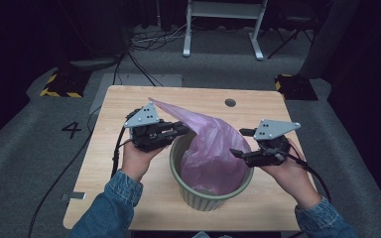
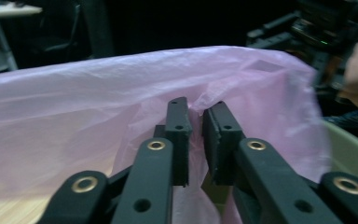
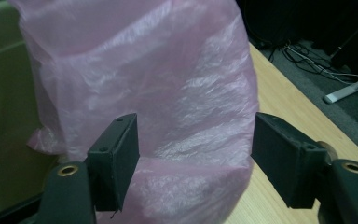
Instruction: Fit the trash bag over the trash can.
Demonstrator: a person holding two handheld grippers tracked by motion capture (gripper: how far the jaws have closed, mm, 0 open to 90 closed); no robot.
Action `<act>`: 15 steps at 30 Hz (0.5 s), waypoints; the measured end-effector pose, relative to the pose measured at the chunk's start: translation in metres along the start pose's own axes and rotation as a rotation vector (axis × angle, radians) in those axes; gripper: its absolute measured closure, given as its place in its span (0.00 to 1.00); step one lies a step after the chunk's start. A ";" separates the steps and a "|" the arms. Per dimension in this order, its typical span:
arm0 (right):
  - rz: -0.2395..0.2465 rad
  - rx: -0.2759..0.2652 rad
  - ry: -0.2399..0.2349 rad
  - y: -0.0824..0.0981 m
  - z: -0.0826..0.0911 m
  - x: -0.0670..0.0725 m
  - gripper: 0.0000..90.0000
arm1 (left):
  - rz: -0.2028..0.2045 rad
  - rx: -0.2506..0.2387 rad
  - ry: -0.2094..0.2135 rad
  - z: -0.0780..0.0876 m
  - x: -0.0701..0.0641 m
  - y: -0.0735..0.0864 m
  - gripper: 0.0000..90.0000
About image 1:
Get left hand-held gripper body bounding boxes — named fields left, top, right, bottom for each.
left=123, top=101, right=180, bottom=154

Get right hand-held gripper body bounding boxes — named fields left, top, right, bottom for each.
left=243, top=118, right=302, bottom=169

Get pink plastic bag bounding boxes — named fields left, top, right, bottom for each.
left=147, top=96, right=253, bottom=196

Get green plastic bin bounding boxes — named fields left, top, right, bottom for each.
left=169, top=131, right=255, bottom=212

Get person's left hand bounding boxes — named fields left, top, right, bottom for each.
left=121, top=138, right=167, bottom=182

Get person's right hand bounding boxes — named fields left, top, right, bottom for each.
left=260, top=138, right=322, bottom=210

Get person's legs in jeans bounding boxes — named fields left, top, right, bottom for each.
left=191, top=231, right=233, bottom=238

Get flat grey stand base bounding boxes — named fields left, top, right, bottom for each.
left=68, top=57, right=121, bottom=71

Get grey tape strip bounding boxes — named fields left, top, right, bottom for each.
left=61, top=191, right=87, bottom=202

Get black tripod stand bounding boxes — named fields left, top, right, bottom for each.
left=266, top=18, right=316, bottom=60

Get grey pillar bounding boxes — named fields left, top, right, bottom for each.
left=297, top=0, right=362, bottom=80

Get left hand-held gripper cable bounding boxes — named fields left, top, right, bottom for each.
left=110, top=124, right=134, bottom=180

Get hand-held gripper cable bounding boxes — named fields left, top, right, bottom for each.
left=285, top=144, right=332, bottom=203
left=110, top=124, right=134, bottom=180

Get right hand-held gripper cable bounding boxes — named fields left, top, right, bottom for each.
left=285, top=144, right=332, bottom=203

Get bundle of floor cables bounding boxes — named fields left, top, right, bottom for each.
left=130, top=22, right=192, bottom=53

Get long black floor cable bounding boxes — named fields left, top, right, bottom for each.
left=26, top=104, right=104, bottom=238

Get white metal stand frame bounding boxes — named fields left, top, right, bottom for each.
left=182, top=0, right=269, bottom=61

